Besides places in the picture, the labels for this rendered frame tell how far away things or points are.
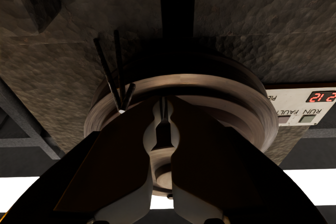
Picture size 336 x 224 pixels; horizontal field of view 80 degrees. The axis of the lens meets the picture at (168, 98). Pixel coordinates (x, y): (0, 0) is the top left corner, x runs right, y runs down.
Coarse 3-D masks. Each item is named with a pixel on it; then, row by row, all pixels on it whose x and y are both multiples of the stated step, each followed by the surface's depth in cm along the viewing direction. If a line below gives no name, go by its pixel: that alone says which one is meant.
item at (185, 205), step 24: (168, 96) 12; (168, 120) 12; (192, 120) 10; (216, 120) 10; (192, 144) 8; (216, 144) 8; (192, 168) 7; (216, 168) 7; (240, 168) 7; (192, 192) 6; (216, 192) 6; (240, 192) 6; (192, 216) 7; (216, 216) 6
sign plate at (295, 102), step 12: (288, 84) 57; (300, 84) 57; (312, 84) 57; (324, 84) 57; (276, 96) 58; (288, 96) 58; (300, 96) 58; (312, 96) 58; (324, 96) 58; (276, 108) 62; (288, 108) 62; (300, 108) 62; (312, 108) 62; (324, 108) 62; (288, 120) 67; (312, 120) 67
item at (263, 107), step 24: (144, 72) 38; (168, 72) 35; (192, 72) 35; (216, 72) 37; (240, 72) 42; (240, 96) 39; (264, 96) 39; (96, 120) 44; (264, 120) 44; (264, 144) 52
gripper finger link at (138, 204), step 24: (120, 120) 10; (144, 120) 10; (96, 144) 8; (120, 144) 8; (144, 144) 9; (96, 168) 7; (120, 168) 7; (144, 168) 7; (72, 192) 6; (96, 192) 6; (120, 192) 6; (144, 192) 7; (72, 216) 6; (96, 216) 6; (120, 216) 7
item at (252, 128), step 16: (144, 96) 38; (176, 96) 36; (192, 96) 36; (208, 96) 36; (224, 96) 38; (112, 112) 41; (208, 112) 38; (224, 112) 39; (240, 112) 40; (240, 128) 40; (256, 128) 44; (256, 144) 48
